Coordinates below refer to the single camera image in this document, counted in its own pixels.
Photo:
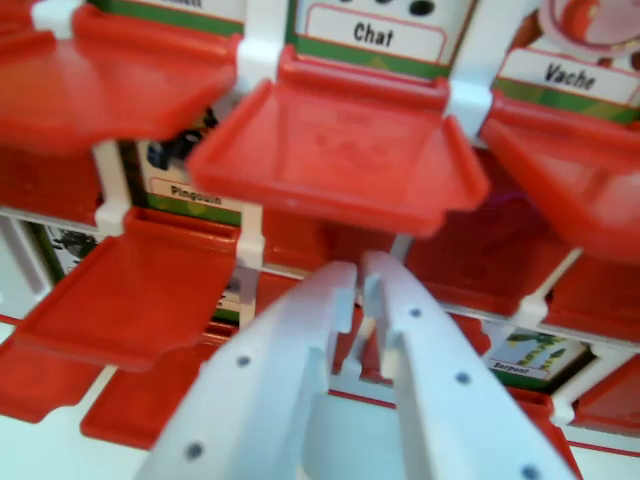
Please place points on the red flap of Rouge-gorge card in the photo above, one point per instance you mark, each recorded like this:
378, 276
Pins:
305, 240

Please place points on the red flap of Pingouin card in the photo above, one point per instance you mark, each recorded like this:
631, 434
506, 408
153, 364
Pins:
140, 290

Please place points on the red flap of Chat card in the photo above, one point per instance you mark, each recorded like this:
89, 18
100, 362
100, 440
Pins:
345, 150

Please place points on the red flap of Vache card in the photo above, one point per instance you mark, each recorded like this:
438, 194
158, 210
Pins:
575, 165

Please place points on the red flap of Chien card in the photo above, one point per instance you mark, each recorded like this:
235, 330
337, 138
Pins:
100, 85

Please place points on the Serpent picture card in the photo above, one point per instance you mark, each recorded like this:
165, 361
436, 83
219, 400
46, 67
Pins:
535, 357

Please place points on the Pingouin picture card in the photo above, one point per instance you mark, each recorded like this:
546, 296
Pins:
195, 192

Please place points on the red and white game board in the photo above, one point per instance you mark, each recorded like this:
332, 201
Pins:
260, 55

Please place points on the Vache picture card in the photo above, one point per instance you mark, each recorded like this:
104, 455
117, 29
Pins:
570, 75

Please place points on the Chat picture card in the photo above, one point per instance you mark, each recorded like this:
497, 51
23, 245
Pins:
372, 35

